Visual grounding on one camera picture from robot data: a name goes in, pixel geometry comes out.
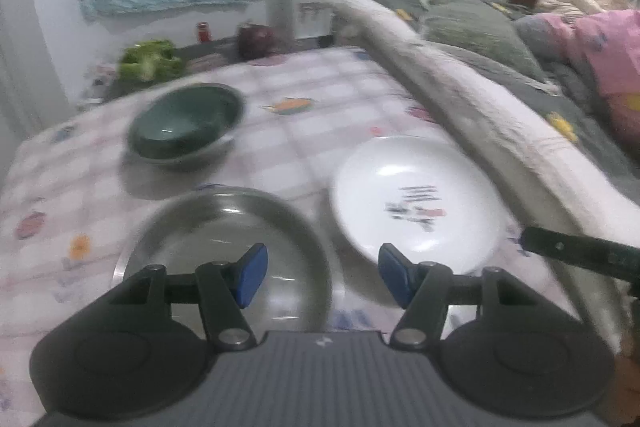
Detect small steel bowl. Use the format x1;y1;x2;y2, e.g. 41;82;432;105
126;82;248;168

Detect white curtain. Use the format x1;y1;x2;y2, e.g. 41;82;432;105
1;0;74;173

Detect green floral pillow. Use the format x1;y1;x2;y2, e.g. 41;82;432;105
422;0;547;82

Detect white printed plate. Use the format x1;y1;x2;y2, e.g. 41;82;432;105
330;135;506;274

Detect red bottle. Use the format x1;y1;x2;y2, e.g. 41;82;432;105
196;22;212;43

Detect green ceramic bowl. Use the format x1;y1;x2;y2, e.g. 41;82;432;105
130;84;244;160

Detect large steel bowl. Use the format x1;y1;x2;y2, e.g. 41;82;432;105
112;185;344;336

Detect green leafy lettuce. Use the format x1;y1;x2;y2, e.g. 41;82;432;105
117;39;186;83

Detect pink blanket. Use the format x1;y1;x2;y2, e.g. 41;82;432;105
541;10;639;152

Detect dark green bedspread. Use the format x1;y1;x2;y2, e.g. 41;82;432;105
344;0;640;193

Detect checkered floral tablecloth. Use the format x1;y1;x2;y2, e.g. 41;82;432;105
1;48;598;426

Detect purple cabbage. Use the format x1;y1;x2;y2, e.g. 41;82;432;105
236;24;277;61

